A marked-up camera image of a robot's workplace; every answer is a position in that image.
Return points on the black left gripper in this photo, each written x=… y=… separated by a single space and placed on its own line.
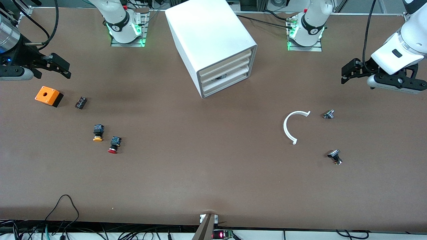
x=366 y=65

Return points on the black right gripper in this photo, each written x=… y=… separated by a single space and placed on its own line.
x=24 y=53

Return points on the white plastic drawer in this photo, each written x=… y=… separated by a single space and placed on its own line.
x=227 y=83
x=230 y=66
x=227 y=60
x=233 y=71

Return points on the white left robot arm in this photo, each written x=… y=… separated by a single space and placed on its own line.
x=400 y=46

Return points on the yellow mushroom push button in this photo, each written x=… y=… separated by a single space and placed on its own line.
x=98 y=132

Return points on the red mushroom push button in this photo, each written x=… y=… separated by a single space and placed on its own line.
x=114 y=145

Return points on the white drawer cabinet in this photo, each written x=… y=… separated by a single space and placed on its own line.
x=206 y=33

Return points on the small black terminal block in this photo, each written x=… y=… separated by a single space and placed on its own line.
x=80 y=102

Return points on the small device with red display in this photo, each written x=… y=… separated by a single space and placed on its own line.
x=222 y=235

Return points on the orange and black switch box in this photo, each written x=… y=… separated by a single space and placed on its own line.
x=46 y=94

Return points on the small silver metal switch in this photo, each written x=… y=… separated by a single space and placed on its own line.
x=328 y=114

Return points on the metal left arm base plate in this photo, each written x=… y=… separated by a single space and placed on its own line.
x=305 y=48

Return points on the black and metal selector switch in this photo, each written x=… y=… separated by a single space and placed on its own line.
x=335 y=156

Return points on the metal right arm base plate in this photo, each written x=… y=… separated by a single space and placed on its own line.
x=145 y=36

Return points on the grey camera stand post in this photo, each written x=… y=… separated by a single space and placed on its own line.
x=204 y=230

